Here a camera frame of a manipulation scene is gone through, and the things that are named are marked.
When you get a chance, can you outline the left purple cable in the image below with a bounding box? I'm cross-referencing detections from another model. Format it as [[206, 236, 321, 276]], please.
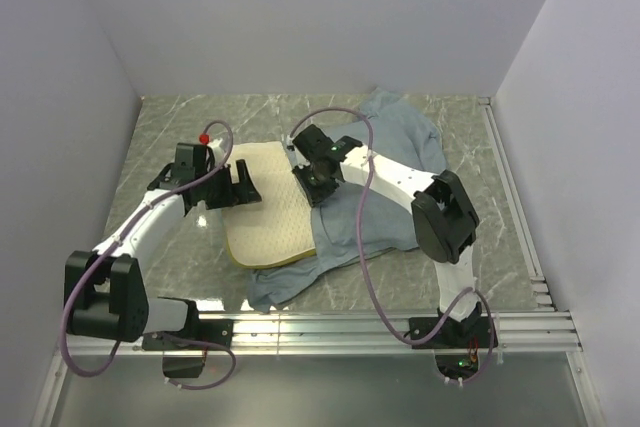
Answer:
[[57, 119, 238, 391]]

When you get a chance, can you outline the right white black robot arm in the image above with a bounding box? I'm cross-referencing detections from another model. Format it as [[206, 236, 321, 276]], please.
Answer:
[[286, 125, 489, 347]]

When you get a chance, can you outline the left black controller box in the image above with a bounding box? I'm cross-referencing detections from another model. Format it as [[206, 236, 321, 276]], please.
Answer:
[[162, 354, 206, 379]]

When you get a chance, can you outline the right controller board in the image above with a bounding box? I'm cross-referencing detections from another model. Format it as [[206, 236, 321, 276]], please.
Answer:
[[434, 350, 480, 382]]

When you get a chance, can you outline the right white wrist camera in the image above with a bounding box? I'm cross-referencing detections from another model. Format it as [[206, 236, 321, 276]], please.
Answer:
[[284, 134, 298, 167]]

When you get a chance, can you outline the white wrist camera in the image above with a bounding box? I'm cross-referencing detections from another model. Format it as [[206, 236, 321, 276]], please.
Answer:
[[198, 133, 228, 170], [284, 134, 298, 167]]

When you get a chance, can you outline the purple cable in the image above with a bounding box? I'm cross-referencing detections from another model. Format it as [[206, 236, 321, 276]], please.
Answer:
[[57, 119, 238, 391], [285, 106, 494, 389]]

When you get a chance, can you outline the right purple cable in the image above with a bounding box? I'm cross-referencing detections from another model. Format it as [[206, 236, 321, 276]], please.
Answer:
[[285, 106, 494, 389]]

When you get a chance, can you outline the aluminium front rail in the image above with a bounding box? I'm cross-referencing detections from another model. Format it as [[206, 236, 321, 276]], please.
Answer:
[[53, 310, 584, 358]]

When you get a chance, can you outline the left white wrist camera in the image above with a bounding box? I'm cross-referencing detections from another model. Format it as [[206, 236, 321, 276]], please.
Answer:
[[198, 133, 228, 170]]

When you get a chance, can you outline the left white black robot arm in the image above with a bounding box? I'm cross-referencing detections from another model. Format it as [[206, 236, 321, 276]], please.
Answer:
[[63, 143, 262, 349]]

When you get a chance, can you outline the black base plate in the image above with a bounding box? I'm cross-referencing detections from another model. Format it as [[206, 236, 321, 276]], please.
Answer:
[[142, 318, 234, 351], [403, 316, 498, 350]]

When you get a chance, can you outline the cream pillow yellow edge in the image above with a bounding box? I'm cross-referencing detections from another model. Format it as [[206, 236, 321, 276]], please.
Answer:
[[222, 141, 315, 269]]

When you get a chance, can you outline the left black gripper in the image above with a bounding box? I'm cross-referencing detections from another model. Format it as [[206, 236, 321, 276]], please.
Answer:
[[197, 159, 261, 210]]

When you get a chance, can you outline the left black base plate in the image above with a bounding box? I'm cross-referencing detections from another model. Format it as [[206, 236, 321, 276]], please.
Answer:
[[142, 318, 234, 351]]

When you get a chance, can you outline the blue fabric pillowcase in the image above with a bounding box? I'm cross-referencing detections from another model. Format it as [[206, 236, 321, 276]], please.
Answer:
[[247, 88, 447, 312]]

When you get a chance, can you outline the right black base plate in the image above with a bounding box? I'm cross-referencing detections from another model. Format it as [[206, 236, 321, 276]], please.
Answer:
[[403, 316, 498, 350]]

